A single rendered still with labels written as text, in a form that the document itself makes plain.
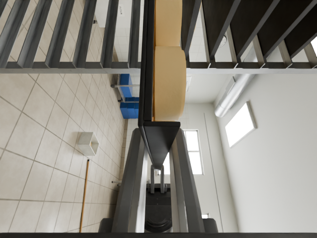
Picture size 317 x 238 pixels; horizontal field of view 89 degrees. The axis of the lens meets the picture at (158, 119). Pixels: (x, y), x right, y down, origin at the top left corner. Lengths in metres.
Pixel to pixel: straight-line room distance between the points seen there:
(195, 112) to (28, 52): 5.17
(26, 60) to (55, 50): 0.10
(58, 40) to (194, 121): 4.96
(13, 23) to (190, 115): 5.05
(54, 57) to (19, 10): 0.29
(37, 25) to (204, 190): 4.63
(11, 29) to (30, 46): 0.12
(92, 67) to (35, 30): 0.28
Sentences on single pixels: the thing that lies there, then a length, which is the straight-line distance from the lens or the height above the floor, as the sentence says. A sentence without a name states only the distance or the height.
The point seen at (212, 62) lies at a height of 1.24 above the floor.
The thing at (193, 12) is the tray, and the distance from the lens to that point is 0.48.
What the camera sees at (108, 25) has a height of 0.86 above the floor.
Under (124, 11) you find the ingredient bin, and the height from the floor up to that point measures 0.57.
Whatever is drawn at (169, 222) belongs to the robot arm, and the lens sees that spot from 0.47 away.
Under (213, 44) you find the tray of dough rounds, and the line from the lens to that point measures 0.58.
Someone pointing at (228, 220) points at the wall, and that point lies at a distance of 5.01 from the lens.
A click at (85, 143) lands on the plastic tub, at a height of 0.10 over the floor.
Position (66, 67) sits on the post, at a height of 0.73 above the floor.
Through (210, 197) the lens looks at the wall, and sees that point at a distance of 4.88.
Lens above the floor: 1.04
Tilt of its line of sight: level
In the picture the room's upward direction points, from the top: 90 degrees clockwise
